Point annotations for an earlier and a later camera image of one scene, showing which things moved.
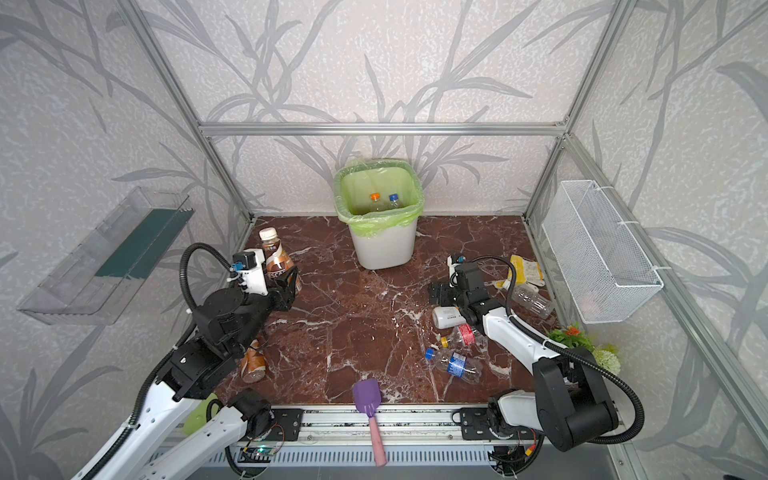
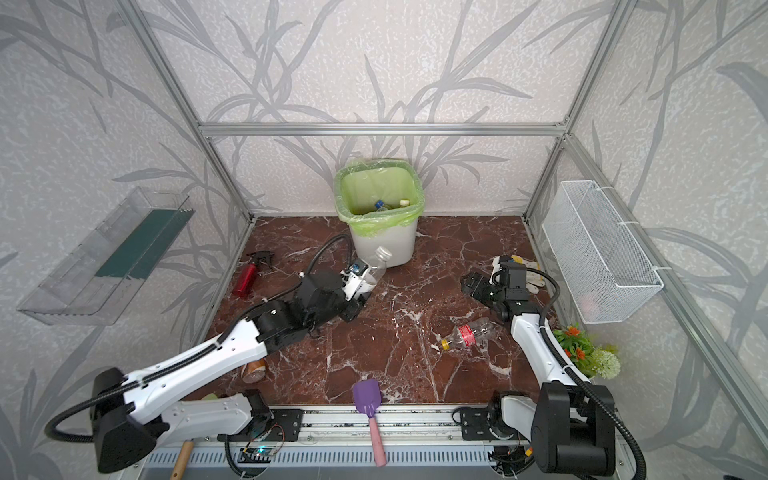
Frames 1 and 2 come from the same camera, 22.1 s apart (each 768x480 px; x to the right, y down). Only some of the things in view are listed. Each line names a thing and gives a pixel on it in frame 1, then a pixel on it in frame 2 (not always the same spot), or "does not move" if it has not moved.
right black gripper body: (454, 289) → (480, 287)
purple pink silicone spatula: (367, 396) does not move
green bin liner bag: (376, 196) does not move
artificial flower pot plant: (571, 335) does not move
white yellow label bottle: (446, 317) → (378, 266)
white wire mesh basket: (599, 266) does not move
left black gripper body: (282, 285) → (349, 306)
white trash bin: (391, 249) does not move
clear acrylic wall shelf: (96, 282) does not move
